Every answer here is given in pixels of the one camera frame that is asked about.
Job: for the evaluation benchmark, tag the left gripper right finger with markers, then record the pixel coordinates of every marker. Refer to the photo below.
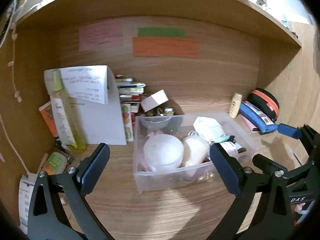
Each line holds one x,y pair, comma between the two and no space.
272,218

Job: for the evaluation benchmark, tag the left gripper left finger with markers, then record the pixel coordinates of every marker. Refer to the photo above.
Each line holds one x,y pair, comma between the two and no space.
47,218

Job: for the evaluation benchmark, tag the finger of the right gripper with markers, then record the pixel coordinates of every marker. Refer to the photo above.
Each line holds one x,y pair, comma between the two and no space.
269,166
306,134

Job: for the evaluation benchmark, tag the white cloth pouch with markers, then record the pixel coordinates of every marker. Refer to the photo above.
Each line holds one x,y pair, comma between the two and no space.
208,128

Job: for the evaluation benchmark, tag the clear plastic storage bin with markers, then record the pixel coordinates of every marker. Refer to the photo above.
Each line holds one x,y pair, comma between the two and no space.
181,126

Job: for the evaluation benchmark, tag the white plastic tub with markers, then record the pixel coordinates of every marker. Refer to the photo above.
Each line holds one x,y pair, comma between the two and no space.
163,153

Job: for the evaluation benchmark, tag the pink bagged item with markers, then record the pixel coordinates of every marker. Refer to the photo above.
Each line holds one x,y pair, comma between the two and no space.
142,165

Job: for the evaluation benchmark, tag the person right hand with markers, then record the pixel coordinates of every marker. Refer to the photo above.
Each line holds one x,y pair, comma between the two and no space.
301,209

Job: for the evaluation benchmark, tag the white medicine box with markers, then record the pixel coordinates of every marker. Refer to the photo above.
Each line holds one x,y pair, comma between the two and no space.
26,187

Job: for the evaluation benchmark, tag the blue pencil pouch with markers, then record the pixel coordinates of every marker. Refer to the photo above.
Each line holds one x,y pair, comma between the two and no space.
257,117

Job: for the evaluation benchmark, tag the green white tube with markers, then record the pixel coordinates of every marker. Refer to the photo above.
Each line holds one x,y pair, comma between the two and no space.
55,164

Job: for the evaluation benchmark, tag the black orange round case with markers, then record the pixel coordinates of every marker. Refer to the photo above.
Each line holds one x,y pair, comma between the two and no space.
266,102

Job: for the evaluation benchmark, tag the cream lotion bottle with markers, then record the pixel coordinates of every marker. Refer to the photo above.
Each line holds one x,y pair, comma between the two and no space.
235,105

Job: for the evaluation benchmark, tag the orange small book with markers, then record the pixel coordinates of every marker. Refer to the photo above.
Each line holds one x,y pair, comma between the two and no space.
47,114

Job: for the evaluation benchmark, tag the yellow green spray bottle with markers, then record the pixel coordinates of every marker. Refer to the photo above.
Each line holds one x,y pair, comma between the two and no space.
64,118

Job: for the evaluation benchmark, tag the clear plastic bowl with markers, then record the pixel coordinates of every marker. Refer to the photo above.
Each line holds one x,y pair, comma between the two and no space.
155,122

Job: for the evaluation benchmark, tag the small white pink box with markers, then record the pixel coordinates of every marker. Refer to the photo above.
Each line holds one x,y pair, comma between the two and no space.
154,100

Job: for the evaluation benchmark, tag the fruit pattern box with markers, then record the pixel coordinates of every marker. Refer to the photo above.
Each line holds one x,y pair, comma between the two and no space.
127,121

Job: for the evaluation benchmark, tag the white paper bag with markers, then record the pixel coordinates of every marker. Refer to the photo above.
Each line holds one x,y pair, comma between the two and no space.
94,100

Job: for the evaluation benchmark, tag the stack of booklets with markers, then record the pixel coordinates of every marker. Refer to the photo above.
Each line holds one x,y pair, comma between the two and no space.
129,90

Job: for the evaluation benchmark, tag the green sticky note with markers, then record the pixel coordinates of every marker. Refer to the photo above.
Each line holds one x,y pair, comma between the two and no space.
161,32

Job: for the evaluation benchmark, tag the orange sticky note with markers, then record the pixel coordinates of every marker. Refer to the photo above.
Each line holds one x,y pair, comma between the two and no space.
165,46

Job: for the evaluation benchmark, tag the pink sticky note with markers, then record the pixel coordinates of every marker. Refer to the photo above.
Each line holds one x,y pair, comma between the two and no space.
101,35

